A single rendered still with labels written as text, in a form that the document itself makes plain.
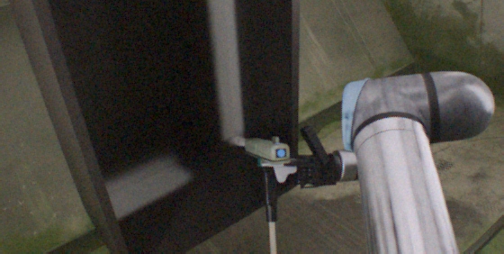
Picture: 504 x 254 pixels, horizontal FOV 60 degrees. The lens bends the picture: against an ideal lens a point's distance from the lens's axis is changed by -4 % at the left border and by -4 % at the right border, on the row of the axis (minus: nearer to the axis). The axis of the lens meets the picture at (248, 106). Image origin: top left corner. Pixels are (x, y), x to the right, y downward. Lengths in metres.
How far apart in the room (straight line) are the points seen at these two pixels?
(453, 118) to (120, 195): 1.13
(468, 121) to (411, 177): 0.19
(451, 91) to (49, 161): 1.75
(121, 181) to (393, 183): 1.10
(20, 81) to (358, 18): 1.97
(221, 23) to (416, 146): 0.94
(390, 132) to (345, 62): 2.11
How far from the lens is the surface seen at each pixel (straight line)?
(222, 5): 1.45
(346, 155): 1.26
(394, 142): 0.66
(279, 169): 1.20
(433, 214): 0.59
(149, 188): 1.56
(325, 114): 2.60
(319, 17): 2.80
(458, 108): 0.75
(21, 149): 2.16
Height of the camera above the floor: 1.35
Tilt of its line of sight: 25 degrees down
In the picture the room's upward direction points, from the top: 11 degrees counter-clockwise
